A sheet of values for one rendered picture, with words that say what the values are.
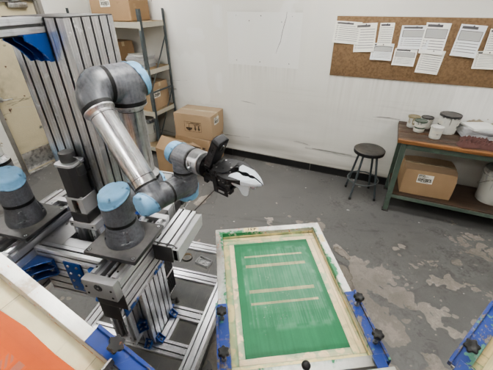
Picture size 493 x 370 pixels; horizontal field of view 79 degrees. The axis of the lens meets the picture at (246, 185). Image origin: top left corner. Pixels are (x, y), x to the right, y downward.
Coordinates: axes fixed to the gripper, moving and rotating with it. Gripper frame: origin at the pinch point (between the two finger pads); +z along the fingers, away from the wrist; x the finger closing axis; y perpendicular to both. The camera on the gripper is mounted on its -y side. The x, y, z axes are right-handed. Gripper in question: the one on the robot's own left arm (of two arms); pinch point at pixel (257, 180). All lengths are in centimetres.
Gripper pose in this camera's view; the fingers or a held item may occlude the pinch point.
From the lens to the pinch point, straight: 77.1
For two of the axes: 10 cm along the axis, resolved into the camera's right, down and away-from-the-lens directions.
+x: -6.2, 5.2, -5.8
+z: 7.8, 3.3, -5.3
